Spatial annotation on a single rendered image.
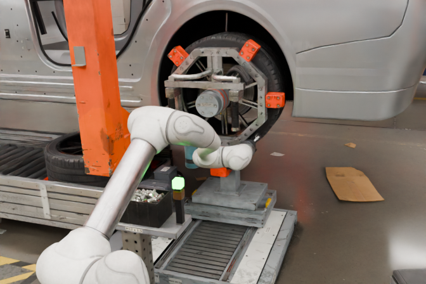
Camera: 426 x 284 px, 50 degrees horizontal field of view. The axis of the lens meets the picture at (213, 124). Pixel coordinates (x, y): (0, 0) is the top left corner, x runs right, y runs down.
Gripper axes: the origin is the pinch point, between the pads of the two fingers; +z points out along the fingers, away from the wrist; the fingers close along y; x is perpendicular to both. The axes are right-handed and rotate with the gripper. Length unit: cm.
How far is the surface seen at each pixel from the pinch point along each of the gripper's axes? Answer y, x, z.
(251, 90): 10.8, 20.4, 15.2
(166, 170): -50, 21, -13
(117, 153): -46, 44, -40
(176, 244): -67, -12, -31
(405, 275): 32, -74, -65
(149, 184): -54, 22, -28
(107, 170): -53, 41, -47
